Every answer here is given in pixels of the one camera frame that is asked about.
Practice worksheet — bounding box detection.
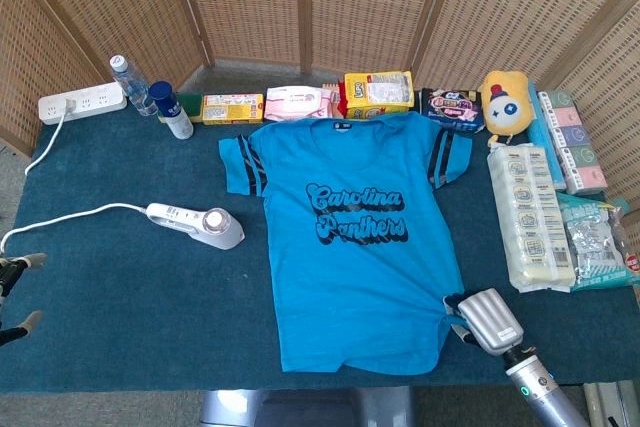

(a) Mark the green pink tissue multipack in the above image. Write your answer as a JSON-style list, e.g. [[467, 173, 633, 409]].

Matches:
[[537, 89, 610, 197]]

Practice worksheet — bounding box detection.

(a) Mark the white power cable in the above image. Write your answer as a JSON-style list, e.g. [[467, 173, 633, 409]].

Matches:
[[0, 98, 151, 254]]

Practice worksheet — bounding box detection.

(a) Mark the green and yellow sponge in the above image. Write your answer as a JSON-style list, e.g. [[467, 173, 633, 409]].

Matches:
[[158, 92, 205, 124]]

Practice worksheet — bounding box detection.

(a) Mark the yellow snack bag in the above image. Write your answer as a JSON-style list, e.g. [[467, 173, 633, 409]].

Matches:
[[343, 70, 416, 121]]

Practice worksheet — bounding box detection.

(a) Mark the yellow plush toy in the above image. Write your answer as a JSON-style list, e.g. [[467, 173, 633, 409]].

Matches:
[[478, 70, 532, 148]]

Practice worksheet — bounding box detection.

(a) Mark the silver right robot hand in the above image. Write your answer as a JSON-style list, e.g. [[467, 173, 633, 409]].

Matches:
[[442, 287, 526, 357]]

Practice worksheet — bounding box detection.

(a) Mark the teal cotton pad bag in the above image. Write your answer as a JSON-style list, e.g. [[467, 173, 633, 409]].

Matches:
[[556, 191, 640, 293]]

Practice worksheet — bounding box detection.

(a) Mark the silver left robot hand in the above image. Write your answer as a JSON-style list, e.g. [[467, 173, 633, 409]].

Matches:
[[0, 251, 49, 348]]

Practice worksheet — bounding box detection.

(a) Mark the dark sanitary pad pack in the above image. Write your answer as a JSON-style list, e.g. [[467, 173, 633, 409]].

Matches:
[[418, 87, 487, 136]]

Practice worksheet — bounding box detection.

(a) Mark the grey metal frame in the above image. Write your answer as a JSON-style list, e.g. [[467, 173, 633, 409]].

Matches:
[[582, 380, 640, 427]]

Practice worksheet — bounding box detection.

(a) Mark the pink wet wipes pack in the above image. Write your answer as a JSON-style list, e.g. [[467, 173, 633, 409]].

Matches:
[[263, 85, 341, 123]]

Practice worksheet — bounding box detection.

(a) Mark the white tissue multipack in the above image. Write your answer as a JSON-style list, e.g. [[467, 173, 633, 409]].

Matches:
[[486, 142, 577, 294]]

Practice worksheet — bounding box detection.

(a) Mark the white power strip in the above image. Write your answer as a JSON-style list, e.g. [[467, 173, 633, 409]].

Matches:
[[38, 81, 128, 126]]

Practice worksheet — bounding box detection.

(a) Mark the red snack package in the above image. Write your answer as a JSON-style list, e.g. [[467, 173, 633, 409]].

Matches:
[[335, 80, 351, 118]]

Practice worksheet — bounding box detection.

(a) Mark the white handheld steam iron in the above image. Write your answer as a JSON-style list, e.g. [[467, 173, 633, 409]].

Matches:
[[146, 202, 246, 252]]

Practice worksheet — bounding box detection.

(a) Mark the yellow cardboard box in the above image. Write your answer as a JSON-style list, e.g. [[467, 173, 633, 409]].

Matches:
[[201, 92, 265, 126]]

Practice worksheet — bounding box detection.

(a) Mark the dark teal tablecloth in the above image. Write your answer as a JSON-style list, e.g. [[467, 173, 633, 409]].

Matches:
[[0, 96, 640, 395]]

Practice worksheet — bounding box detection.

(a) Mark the red label plastic package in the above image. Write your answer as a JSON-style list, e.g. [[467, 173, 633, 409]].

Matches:
[[618, 211, 640, 282]]

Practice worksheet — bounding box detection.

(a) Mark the grey robot torso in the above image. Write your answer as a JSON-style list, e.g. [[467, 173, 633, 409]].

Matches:
[[198, 386, 416, 427]]

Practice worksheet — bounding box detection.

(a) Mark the rattan folding screen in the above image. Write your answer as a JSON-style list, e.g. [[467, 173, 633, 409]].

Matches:
[[0, 0, 640, 213]]

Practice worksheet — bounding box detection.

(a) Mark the clear plastic water bottle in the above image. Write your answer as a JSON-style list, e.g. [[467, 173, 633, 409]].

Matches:
[[109, 54, 160, 117]]

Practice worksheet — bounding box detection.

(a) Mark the light blue long pack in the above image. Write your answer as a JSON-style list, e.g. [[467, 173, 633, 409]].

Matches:
[[527, 79, 569, 192]]

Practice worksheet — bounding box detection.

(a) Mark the white bottle with blue cap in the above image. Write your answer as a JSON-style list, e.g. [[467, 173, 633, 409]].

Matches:
[[148, 80, 195, 141]]

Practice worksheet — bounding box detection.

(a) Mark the blue Carolina Panthers t-shirt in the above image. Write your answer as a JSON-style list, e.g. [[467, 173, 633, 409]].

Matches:
[[218, 110, 474, 377]]

